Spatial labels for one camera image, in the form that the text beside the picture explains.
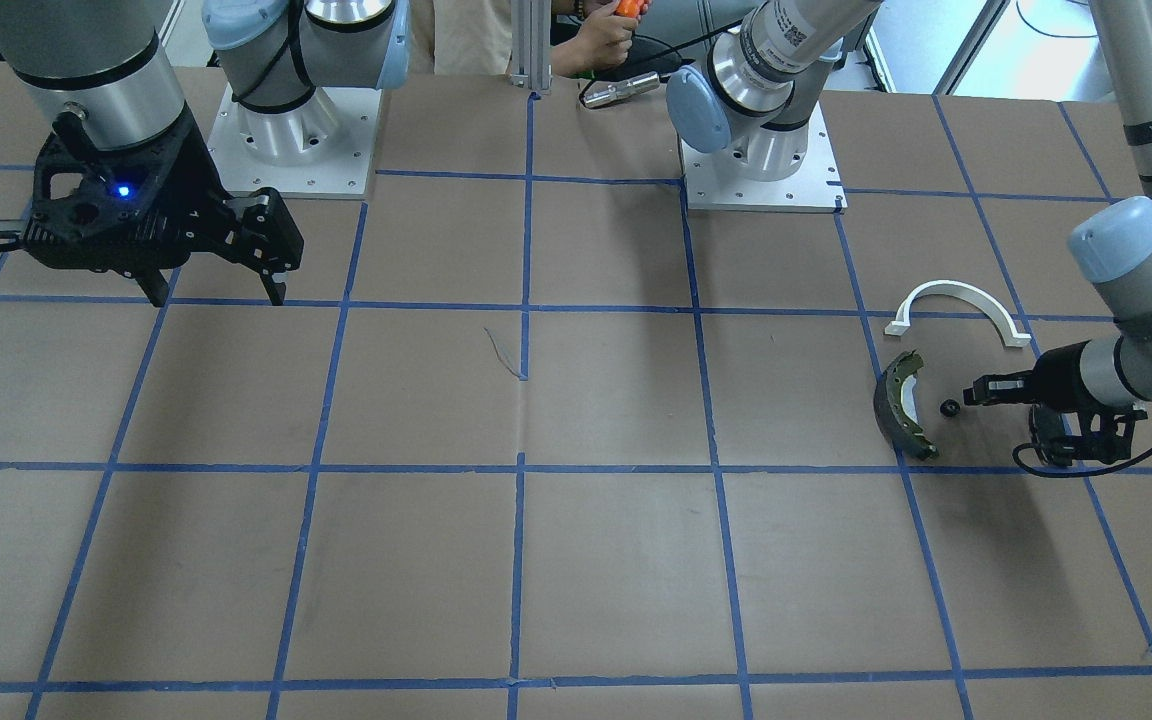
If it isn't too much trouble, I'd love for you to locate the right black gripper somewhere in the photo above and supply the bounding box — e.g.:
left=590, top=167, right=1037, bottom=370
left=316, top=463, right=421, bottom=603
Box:
left=20, top=108, right=289, bottom=306

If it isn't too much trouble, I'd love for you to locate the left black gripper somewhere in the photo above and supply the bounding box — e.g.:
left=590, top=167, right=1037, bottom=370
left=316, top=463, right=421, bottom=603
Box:
left=964, top=342, right=1094, bottom=411

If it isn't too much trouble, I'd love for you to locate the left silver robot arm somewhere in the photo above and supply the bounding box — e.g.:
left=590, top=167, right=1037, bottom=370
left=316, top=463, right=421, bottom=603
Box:
left=667, top=1, right=1152, bottom=414

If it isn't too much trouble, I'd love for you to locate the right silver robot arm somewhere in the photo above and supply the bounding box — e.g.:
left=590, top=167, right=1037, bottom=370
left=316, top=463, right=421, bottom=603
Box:
left=0, top=1, right=410, bottom=306

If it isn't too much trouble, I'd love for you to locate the black brake pad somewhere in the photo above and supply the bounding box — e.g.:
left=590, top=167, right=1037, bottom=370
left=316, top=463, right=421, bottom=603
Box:
left=1026, top=404, right=1074, bottom=469

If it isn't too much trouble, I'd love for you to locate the green brake shoe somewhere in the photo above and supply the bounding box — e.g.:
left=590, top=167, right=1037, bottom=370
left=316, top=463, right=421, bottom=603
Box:
left=872, top=350, right=940, bottom=460

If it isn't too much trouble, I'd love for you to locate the white curved plastic part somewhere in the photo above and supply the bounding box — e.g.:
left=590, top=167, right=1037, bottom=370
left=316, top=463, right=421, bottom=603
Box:
left=884, top=280, right=1033, bottom=349

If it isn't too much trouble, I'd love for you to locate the person in beige shirt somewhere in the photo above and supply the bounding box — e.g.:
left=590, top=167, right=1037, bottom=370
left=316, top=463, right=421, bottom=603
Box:
left=410, top=1, right=652, bottom=78

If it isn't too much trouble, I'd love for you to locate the silver metal cylinder tool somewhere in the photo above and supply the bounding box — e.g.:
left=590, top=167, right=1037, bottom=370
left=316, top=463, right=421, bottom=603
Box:
left=579, top=71, right=662, bottom=109

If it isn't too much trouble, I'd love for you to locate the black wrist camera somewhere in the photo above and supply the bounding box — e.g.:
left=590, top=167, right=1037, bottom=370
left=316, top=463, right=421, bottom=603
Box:
left=221, top=187, right=305, bottom=281
left=1069, top=406, right=1149, bottom=465

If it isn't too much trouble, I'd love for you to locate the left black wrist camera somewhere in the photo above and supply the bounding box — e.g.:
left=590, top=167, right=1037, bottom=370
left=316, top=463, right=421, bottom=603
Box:
left=1069, top=406, right=1149, bottom=465

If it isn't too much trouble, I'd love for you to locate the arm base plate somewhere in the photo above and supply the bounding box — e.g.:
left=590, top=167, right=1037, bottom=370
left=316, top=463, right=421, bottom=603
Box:
left=679, top=105, right=849, bottom=213
left=207, top=88, right=385, bottom=200

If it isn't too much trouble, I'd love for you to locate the aluminium frame post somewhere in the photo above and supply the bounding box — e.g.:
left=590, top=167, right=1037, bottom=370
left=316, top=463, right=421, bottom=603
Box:
left=508, top=0, right=553, bottom=97

